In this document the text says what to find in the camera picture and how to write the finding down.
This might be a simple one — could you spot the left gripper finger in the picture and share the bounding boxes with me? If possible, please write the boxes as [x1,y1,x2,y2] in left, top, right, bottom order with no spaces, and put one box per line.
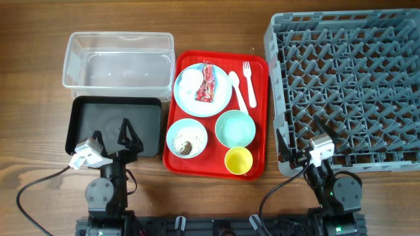
[91,130,108,155]
[117,118,142,148]

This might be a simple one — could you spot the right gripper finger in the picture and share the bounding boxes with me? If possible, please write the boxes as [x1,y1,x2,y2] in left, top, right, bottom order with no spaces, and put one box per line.
[313,115,339,141]
[276,129,291,162]

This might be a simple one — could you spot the yellow cup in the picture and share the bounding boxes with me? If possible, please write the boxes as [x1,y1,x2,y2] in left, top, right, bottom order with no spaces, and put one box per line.
[224,147,253,175]

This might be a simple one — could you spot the light blue bowl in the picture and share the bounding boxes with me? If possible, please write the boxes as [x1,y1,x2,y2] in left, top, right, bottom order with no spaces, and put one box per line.
[166,118,208,159]

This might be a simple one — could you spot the rice and food scraps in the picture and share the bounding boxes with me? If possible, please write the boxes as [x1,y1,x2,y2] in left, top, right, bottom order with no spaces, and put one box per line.
[172,127,205,157]

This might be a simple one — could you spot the white napkin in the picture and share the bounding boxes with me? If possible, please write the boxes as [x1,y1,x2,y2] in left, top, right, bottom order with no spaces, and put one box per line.
[179,69,203,94]

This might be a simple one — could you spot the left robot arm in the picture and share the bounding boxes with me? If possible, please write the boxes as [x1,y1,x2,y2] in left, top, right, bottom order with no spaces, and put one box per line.
[75,118,146,236]

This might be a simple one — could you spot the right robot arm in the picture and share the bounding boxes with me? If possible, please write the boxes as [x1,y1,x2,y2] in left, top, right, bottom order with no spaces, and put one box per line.
[276,115,362,235]

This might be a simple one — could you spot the black waste tray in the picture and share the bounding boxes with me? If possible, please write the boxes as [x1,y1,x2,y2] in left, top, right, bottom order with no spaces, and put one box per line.
[65,96,161,157]

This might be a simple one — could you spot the grey dishwasher rack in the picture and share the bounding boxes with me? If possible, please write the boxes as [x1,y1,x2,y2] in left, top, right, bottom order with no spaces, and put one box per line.
[264,9,419,172]

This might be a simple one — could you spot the green bowl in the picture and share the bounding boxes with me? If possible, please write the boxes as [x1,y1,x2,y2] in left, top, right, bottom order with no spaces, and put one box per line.
[215,110,256,148]

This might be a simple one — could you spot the white plastic fork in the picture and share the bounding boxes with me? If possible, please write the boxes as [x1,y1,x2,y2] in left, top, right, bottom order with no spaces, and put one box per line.
[243,62,257,108]

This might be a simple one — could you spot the red serving tray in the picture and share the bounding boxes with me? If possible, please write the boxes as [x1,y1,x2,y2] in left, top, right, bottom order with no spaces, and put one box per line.
[163,50,269,180]

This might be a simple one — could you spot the clear plastic bin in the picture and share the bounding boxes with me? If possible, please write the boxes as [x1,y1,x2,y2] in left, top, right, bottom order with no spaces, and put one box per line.
[62,31,175,102]

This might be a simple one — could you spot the light blue plate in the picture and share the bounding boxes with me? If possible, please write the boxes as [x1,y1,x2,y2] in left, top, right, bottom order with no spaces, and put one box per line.
[173,63,232,117]

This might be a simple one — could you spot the red snack wrapper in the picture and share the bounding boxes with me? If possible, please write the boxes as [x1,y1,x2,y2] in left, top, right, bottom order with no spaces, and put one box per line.
[195,62,215,103]

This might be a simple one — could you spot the white plastic spoon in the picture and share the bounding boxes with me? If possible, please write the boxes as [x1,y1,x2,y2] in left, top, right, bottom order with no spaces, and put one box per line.
[228,71,249,114]

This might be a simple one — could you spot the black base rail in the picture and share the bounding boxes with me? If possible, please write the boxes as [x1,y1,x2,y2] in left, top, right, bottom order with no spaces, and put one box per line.
[75,214,367,236]

